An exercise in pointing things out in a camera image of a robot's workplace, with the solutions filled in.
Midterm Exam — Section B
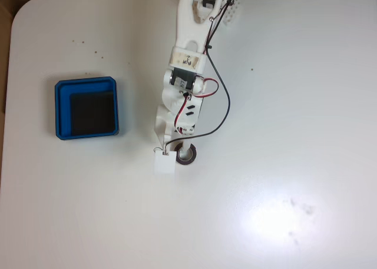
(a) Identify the red tape roll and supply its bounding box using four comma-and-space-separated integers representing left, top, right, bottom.
174, 143, 198, 166

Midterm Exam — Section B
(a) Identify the blue square box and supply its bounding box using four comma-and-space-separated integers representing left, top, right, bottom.
54, 76, 120, 141

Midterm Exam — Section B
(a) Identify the red and white servo cable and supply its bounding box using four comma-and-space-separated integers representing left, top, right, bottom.
173, 78, 220, 134

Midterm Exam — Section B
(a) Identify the white camera box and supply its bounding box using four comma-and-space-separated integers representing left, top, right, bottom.
153, 150, 178, 176

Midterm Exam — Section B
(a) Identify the white perforated base plate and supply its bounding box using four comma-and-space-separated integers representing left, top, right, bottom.
221, 0, 243, 27

